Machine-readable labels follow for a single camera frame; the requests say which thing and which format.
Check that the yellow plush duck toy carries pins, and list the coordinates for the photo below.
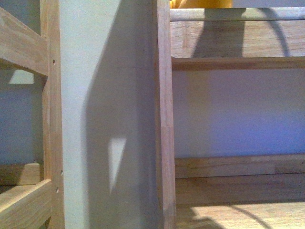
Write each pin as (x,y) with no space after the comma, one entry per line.
(198,4)

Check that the wooden shelf right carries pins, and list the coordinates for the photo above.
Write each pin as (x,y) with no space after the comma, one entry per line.
(230,117)

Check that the wooden shelf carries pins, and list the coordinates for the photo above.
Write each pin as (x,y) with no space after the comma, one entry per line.
(230,117)
(31,168)

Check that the wooden shelf left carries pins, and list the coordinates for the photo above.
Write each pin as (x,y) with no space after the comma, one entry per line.
(31,168)

